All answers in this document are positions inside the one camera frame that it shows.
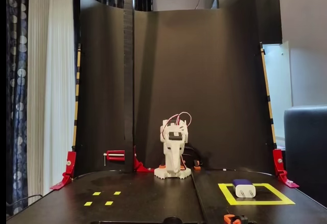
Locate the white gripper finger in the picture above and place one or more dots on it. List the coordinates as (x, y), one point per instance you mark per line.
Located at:
(171, 164)
(181, 157)

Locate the yellow black striped stick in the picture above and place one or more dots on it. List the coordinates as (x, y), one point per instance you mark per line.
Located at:
(267, 93)
(77, 93)

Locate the blue and white charger block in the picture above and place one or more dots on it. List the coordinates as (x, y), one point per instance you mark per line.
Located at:
(245, 190)

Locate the black backdrop board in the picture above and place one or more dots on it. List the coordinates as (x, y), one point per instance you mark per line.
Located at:
(204, 80)

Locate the white pleated curtain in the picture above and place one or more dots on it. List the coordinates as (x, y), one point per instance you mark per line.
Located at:
(51, 93)

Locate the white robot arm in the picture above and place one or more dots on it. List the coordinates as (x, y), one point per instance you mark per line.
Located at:
(161, 174)

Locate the red corner clamp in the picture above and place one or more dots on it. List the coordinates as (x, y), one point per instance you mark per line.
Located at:
(69, 166)
(279, 162)

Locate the red post bracket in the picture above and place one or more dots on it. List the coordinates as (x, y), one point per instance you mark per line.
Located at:
(139, 167)

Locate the dark blue armchair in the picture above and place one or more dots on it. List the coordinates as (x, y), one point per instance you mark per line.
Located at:
(306, 152)

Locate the black round mount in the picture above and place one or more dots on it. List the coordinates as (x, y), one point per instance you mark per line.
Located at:
(173, 220)

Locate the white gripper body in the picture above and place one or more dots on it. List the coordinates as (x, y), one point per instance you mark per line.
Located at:
(172, 153)

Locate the red screw clamp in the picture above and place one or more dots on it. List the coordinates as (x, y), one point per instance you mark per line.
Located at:
(116, 155)

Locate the yellow tape square outline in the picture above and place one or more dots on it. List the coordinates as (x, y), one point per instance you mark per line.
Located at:
(255, 203)

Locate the white cabinet door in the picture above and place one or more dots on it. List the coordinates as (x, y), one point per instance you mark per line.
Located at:
(277, 88)

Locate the orange and black clamp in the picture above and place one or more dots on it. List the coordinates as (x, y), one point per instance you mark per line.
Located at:
(230, 219)

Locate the dark blue patterned curtain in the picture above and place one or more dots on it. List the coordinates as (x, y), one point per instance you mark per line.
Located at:
(16, 93)

